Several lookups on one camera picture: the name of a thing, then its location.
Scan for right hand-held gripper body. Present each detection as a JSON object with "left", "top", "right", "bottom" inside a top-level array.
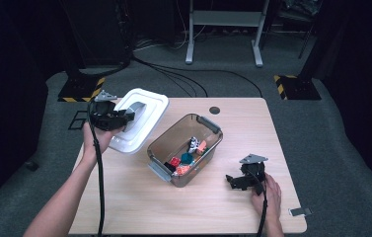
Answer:
[{"left": 238, "top": 153, "right": 269, "bottom": 196}]

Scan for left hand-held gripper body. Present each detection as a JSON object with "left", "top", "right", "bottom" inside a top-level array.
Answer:
[{"left": 88, "top": 90, "right": 128, "bottom": 132}]

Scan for white lid with grey handle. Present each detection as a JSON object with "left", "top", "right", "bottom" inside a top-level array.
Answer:
[{"left": 108, "top": 87, "right": 170, "bottom": 156}]

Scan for coral toy block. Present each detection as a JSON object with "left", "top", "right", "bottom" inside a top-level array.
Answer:
[{"left": 195, "top": 139, "right": 208, "bottom": 156}]

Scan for transparent brown storage box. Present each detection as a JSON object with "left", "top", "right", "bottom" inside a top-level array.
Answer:
[{"left": 146, "top": 113, "right": 224, "bottom": 189}]

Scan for blue toy block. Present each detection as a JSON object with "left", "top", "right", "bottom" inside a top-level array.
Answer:
[{"left": 181, "top": 152, "right": 194, "bottom": 166}]

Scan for large pink toy block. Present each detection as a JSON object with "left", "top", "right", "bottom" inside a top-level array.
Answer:
[{"left": 174, "top": 164, "right": 191, "bottom": 177}]

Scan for black and white toy figure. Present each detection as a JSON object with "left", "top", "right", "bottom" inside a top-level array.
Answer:
[{"left": 187, "top": 136, "right": 201, "bottom": 155}]

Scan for person's left hand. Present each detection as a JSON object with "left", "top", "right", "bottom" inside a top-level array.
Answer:
[{"left": 82, "top": 122, "right": 124, "bottom": 165}]

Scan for person's right hand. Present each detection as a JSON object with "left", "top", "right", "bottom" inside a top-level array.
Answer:
[{"left": 251, "top": 173, "right": 282, "bottom": 220}]

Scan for black base with yellow stripes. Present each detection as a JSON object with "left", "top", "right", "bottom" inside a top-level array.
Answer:
[
  {"left": 57, "top": 76, "right": 107, "bottom": 103},
  {"left": 273, "top": 74, "right": 322, "bottom": 101}
]

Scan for small dark floor object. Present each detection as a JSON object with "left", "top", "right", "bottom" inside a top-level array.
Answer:
[{"left": 25, "top": 160, "right": 40, "bottom": 172}]

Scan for white metal stand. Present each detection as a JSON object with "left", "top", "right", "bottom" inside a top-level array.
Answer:
[{"left": 185, "top": 0, "right": 270, "bottom": 68}]

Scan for right hand-held gripper black cable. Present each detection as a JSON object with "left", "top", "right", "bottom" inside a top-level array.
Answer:
[{"left": 255, "top": 177, "right": 270, "bottom": 237}]

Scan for hand-held gripper black cable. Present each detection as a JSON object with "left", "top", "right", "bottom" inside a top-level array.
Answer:
[
  {"left": 255, "top": 177, "right": 270, "bottom": 237},
  {"left": 87, "top": 102, "right": 107, "bottom": 237}
]

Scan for black floor cable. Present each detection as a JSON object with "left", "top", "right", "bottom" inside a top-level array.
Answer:
[
  {"left": 130, "top": 55, "right": 263, "bottom": 98},
  {"left": 147, "top": 63, "right": 209, "bottom": 99}
]

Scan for left hand-held gripper black cable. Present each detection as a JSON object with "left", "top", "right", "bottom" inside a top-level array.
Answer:
[{"left": 87, "top": 102, "right": 107, "bottom": 237}]

